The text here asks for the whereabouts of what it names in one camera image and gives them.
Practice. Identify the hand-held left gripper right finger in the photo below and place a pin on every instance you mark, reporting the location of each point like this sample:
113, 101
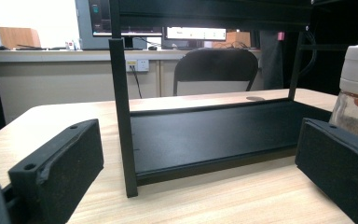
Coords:
338, 168

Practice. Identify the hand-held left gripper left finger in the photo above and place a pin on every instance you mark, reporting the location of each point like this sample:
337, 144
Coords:
62, 168

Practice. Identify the black metal two-tier rack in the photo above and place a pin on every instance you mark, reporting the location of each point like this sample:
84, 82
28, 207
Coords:
205, 137

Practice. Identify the grey round sticker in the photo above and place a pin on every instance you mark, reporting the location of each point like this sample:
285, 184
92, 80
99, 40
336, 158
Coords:
255, 98

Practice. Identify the white counter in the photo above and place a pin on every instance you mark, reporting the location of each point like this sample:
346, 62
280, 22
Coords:
59, 55

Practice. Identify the wooden board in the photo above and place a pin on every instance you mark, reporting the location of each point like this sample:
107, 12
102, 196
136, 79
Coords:
18, 37

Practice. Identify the black computer mouse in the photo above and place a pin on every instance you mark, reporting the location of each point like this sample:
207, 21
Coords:
152, 48

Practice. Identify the computer monitor with dark screen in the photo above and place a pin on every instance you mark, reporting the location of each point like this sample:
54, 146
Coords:
101, 18

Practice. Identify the computer monitor with white screen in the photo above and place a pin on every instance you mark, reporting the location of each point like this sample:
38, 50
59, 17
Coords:
195, 33

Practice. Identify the white wall outlet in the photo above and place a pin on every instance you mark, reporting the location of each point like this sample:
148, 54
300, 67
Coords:
141, 65

